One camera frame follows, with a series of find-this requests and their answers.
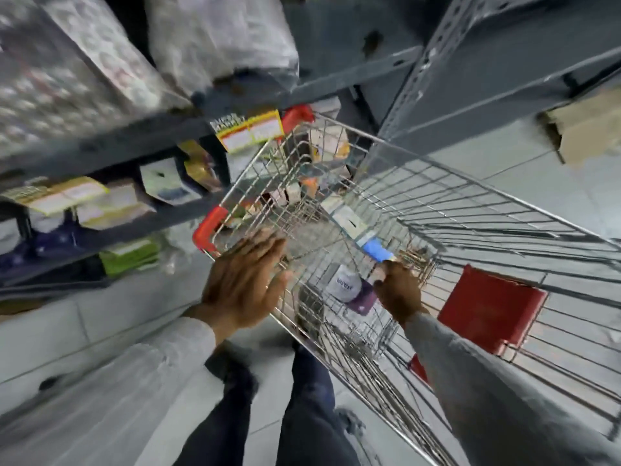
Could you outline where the yellow and white packet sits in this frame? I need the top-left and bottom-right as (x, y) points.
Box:
(309, 127), (351, 164)

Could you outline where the silver wire shopping cart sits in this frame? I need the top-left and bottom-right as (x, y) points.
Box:
(192, 105), (621, 466)

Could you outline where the patterned silver wrapped package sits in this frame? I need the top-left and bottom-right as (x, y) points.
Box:
(0, 0), (191, 158)

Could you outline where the person's left hand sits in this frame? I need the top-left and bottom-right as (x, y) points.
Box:
(196, 228), (294, 335)

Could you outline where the person's right hand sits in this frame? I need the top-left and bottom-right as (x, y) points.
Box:
(373, 260), (430, 327)

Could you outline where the person's left forearm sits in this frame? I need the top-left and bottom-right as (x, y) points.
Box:
(0, 305), (225, 466)

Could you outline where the grey metal shelving rack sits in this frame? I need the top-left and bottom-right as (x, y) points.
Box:
(376, 0), (621, 157)
(0, 0), (425, 299)

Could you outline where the white box with dark print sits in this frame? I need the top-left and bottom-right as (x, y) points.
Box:
(140, 157), (202, 207)

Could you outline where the yellow shelf price label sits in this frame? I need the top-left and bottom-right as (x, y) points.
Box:
(0, 176), (110, 217)
(210, 110), (285, 154)

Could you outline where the person's leg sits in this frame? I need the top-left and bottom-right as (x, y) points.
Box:
(280, 342), (361, 466)
(174, 342), (259, 466)

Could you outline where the white jar with purple label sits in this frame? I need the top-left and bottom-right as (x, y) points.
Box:
(326, 264), (380, 317)

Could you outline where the beige and white box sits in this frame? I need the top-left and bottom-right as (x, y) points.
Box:
(74, 181), (157, 231)

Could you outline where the person's right leg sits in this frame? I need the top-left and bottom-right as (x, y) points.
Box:
(280, 342), (361, 466)

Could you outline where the red plastic cart seat flap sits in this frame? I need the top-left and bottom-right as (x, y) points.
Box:
(409, 265), (549, 384)

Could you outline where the yellow snack packet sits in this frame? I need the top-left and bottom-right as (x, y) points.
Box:
(177, 139), (223, 193)

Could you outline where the green box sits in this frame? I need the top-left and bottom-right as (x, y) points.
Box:
(99, 237), (162, 278)

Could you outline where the person's left leg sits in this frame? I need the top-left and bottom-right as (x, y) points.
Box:
(174, 342), (259, 466)

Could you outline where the person's right forearm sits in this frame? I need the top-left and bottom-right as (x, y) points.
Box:
(404, 312), (621, 466)

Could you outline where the brown cardboard box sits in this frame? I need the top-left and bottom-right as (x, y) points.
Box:
(538, 86), (621, 166)

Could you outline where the clear-wrapped white bundle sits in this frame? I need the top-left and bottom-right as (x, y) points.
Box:
(145, 0), (300, 96)

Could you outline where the dark blue packet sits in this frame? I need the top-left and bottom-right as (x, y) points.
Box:
(0, 217), (81, 270)

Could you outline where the long white and blue carton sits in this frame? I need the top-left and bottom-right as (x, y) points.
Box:
(319, 194), (397, 263)

